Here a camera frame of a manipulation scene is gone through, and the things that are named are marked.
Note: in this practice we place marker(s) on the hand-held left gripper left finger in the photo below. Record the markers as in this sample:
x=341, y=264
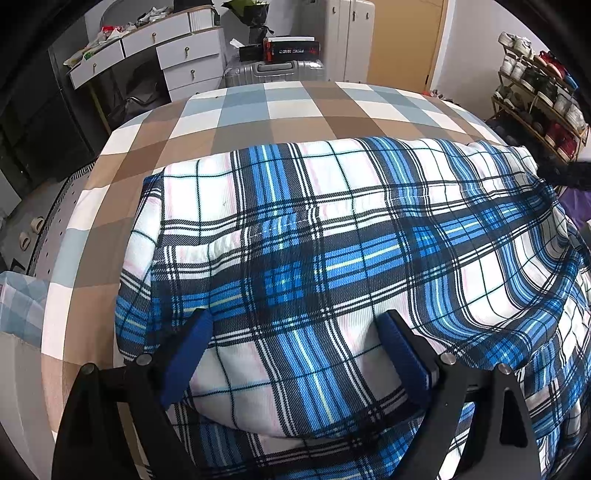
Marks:
x=187, y=355

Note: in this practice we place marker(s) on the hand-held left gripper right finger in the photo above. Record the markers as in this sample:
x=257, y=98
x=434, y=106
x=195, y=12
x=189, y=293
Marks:
x=404, y=355

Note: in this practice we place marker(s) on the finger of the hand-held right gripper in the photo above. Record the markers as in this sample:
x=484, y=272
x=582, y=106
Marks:
x=570, y=173

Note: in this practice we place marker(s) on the blue white plaid shirt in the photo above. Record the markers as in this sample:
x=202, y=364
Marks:
x=323, y=258

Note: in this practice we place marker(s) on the purple cloth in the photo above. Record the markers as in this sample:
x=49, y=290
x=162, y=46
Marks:
x=577, y=207

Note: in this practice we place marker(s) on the metal shoe rack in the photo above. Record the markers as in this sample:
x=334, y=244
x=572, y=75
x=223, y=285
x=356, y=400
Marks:
x=517, y=117

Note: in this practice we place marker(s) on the clear plastic storage box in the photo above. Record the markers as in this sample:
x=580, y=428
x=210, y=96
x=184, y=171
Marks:
x=21, y=300

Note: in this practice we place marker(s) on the grey dotted floor mat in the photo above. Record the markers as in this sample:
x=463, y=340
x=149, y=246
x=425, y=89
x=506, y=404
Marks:
x=51, y=217

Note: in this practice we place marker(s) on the wooden door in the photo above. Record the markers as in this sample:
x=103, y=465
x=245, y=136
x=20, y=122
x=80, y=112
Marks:
x=406, y=41

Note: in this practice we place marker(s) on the white wardrobe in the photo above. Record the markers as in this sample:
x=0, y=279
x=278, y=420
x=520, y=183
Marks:
x=351, y=37

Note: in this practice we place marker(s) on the black chair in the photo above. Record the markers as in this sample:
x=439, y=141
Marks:
x=138, y=92

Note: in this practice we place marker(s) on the brown blue checked bedsheet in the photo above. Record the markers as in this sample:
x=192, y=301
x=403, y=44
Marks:
x=286, y=106

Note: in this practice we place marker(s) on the silver suitcase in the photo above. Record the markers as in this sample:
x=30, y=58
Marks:
x=272, y=73

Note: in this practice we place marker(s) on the black red box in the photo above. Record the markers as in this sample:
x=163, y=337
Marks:
x=293, y=48

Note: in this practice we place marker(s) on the grey dressing table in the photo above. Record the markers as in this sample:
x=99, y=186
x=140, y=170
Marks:
x=184, y=50

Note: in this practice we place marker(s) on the small black box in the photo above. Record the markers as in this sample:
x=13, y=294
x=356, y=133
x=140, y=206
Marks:
x=250, y=51

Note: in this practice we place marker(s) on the pile of assorted packets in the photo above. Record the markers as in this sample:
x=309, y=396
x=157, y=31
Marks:
x=94, y=39

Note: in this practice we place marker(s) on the green wrapped bouquet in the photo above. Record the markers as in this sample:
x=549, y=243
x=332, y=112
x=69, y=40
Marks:
x=247, y=11

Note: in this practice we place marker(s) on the grey rounded mirror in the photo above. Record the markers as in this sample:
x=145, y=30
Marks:
x=117, y=9

